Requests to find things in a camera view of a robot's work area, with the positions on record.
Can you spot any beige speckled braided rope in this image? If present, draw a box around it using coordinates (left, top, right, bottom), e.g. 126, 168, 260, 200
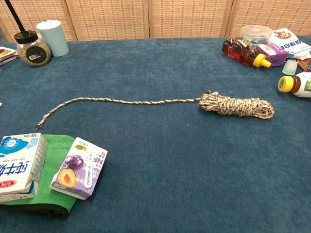
35, 91, 275, 129

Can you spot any purple plum drink carton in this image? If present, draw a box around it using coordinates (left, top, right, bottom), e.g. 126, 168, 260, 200
49, 137, 108, 201

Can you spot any amber honey bottle yellow cap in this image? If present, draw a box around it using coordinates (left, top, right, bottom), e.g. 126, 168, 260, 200
222, 36, 272, 68

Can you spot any green microfibre cloth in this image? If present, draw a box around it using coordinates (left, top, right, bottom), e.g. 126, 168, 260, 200
0, 134, 78, 218

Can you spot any bamboo folding screen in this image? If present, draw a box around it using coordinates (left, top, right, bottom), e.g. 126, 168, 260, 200
0, 0, 311, 44

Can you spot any pale blue plastic cup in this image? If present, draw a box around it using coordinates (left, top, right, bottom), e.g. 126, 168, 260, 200
35, 20, 70, 58

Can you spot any clear round plastic container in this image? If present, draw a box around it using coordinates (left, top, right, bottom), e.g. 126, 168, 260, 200
240, 24, 273, 46

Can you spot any small purple box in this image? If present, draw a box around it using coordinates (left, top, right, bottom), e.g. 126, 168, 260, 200
256, 43, 289, 67

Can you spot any glass jar black lid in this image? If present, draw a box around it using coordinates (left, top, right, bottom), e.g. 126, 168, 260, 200
14, 30, 52, 67

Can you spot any white blue milk carton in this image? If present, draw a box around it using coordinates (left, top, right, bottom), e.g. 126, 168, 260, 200
0, 133, 49, 203

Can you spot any white drink bottle yellow cap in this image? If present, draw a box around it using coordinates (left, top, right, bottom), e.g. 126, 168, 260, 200
277, 72, 311, 98

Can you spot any white bag blue print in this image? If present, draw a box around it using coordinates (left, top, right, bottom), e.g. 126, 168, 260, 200
268, 28, 311, 59

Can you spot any brown woven coaster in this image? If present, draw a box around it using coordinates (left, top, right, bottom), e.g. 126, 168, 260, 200
297, 58, 311, 71

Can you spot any small snack packet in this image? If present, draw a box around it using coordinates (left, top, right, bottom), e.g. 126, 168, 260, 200
0, 47, 19, 66

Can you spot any black tripod stand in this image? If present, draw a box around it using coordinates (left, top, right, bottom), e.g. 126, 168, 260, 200
4, 0, 26, 33

